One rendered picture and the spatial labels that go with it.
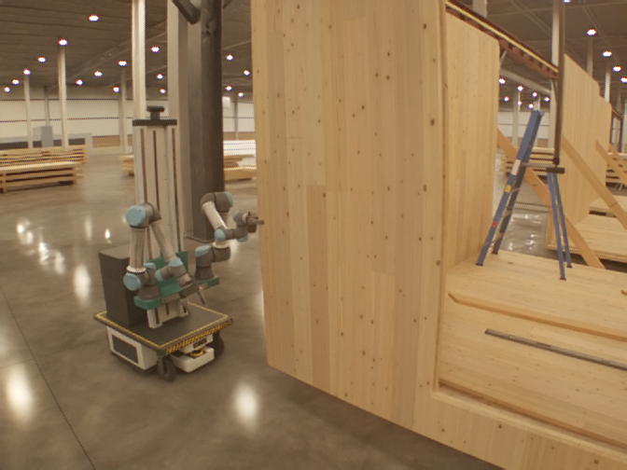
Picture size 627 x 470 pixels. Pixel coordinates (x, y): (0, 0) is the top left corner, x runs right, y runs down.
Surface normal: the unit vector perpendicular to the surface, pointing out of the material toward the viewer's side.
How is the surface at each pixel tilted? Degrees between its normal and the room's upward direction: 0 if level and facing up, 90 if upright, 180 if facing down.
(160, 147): 90
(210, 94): 90
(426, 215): 90
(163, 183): 90
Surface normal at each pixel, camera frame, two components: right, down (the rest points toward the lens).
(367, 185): -0.69, 0.16
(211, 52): 0.72, 0.15
